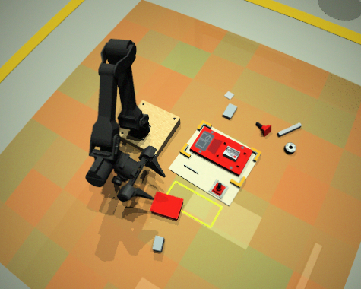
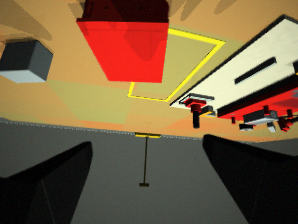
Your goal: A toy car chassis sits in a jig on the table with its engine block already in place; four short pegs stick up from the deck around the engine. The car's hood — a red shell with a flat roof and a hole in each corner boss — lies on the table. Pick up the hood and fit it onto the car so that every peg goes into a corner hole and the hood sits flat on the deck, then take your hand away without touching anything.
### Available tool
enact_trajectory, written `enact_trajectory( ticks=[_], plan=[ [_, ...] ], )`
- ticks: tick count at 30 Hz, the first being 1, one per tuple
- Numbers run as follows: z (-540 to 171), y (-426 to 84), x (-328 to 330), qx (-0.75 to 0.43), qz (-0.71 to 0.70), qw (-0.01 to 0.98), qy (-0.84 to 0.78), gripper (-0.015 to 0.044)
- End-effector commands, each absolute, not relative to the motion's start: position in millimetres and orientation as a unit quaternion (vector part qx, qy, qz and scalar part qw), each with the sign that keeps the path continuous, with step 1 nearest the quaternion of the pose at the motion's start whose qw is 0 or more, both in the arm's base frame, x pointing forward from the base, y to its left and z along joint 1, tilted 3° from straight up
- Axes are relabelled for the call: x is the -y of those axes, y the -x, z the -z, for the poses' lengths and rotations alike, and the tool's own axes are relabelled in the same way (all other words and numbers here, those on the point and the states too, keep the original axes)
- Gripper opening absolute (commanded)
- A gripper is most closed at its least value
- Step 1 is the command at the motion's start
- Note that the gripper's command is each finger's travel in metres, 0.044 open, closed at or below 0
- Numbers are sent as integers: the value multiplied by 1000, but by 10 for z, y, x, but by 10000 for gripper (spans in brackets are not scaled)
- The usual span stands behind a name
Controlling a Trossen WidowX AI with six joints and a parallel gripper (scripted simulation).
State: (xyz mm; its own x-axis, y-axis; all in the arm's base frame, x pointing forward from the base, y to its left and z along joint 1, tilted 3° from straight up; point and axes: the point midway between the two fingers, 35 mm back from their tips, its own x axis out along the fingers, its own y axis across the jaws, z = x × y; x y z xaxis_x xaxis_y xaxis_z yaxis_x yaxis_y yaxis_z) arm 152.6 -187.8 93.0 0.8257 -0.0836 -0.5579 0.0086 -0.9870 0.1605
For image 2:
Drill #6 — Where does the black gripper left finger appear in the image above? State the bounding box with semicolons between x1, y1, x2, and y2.
0;142;93;224

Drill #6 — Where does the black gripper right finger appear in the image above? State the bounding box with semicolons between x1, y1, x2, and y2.
202;134;298;224

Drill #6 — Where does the white flat plate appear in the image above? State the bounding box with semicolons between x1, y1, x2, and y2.
170;15;298;118

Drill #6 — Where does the small black and silver wheel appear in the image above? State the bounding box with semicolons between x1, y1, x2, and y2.
239;124;253;132

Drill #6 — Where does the grey rectangular block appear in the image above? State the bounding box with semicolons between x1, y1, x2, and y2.
0;40;53;83

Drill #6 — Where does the grey rectangular bar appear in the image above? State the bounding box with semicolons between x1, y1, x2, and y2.
267;122;276;132

